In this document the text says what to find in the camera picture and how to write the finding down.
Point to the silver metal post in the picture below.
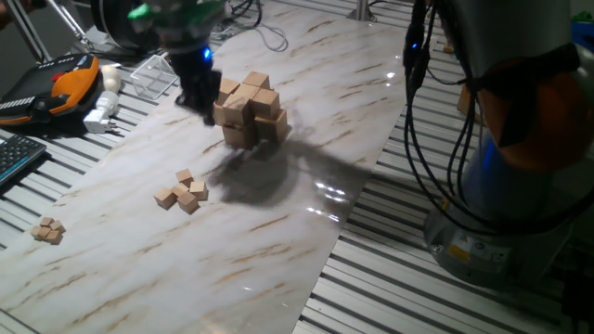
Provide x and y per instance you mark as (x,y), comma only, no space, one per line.
(362,9)

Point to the black computer keyboard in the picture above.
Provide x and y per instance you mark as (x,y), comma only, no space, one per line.
(18,155)

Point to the thick grey stand leg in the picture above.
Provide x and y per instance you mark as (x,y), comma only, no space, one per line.
(29,30)

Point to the green fabric item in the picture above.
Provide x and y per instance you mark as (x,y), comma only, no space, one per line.
(584,17)

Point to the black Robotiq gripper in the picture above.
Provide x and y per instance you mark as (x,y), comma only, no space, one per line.
(192,65)

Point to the white egg-shaped object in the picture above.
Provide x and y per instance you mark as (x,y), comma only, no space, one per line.
(111,79)

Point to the person's left forearm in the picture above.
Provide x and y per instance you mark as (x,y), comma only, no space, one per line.
(3,14)

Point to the small wooden cube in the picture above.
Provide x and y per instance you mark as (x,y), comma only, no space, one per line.
(58,226)
(53,237)
(46,221)
(36,232)
(44,231)

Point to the white marble pattern mat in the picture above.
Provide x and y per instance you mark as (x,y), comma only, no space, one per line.
(232,260)

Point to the large wooden cube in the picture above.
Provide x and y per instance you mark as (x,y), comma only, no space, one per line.
(218,114)
(256,80)
(239,137)
(274,127)
(228,88)
(247,90)
(266,103)
(237,110)

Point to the clear plastic box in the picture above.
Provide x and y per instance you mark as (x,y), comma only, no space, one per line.
(153,76)

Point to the medium wooden cube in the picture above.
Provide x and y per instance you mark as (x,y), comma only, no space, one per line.
(198,190)
(164,198)
(179,189)
(188,202)
(184,176)

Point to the white power adapter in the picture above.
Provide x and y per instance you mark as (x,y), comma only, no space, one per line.
(99,113)

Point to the thin grey stand leg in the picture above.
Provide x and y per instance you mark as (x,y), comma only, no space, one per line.
(69,23)

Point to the black filament spool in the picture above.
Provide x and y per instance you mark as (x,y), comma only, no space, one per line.
(120,23)

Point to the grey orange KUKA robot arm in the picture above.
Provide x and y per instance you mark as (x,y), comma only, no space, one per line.
(510,28)

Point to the blue bag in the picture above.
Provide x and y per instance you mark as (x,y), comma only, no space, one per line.
(584,37)

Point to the orange black teach pendant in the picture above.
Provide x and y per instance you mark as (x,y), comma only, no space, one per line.
(69,86)

